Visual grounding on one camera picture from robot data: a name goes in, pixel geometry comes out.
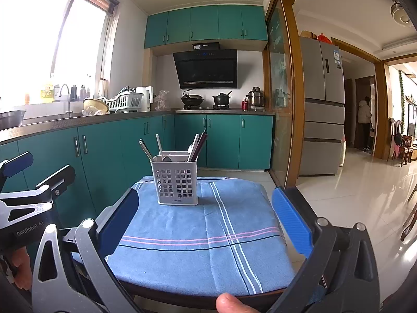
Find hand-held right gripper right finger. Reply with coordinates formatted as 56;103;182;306
267;186;380;313

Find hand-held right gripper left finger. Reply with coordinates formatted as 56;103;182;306
31;187;144;313

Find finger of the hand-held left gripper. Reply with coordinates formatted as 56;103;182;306
34;165;76;200
0;152;35;193

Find white plastic utensil basket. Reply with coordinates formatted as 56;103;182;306
150;152;199;206

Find white chopstick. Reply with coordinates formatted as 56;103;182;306
139;139;154;163
188;134;200;163

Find black chopstick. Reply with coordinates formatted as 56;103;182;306
139;140;152;162

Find dark red chopstick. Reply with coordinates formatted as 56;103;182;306
195;130;207;163
197;129;208;163

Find person's left hand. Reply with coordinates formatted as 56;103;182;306
0;246;34;297

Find person's right hand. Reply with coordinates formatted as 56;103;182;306
216;293;261;313

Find steel bowl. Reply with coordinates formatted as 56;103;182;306
0;110;27;130

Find green lower kitchen cabinets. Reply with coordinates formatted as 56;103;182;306
0;114;274;235

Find green kitchen cabinets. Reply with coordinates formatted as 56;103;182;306
144;5;268;49
0;114;274;235

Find dark kitchen countertop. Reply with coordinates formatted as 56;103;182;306
0;109;276;144

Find chrome faucet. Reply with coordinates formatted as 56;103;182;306
60;84;74;117

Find blue striped cloth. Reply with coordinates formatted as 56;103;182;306
106;175;297;297

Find white dish rack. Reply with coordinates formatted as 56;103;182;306
98;86;144;113

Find silver refrigerator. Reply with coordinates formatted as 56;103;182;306
298;37;346;176

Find wooden framed glass sliding door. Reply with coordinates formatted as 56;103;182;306
262;0;310;190

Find wooden chair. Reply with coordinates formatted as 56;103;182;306
388;117;414;167
401;183;417;242

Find clear plastic bags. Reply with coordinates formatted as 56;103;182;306
153;89;171;111

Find steel pressure cooker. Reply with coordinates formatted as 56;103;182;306
245;87;265;111

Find kitchen window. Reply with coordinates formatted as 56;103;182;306
0;0;119;105

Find black cooking pot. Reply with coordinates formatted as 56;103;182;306
212;91;233;106

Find gas stove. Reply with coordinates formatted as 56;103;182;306
176;105;234;111

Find black wok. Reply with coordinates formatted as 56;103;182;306
181;89;205;106

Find black range hood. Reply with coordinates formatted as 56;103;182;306
173;42;238;89

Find green upper kitchen cabinets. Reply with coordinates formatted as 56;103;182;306
144;5;268;49

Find ceiling light fixture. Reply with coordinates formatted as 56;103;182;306
391;0;413;27

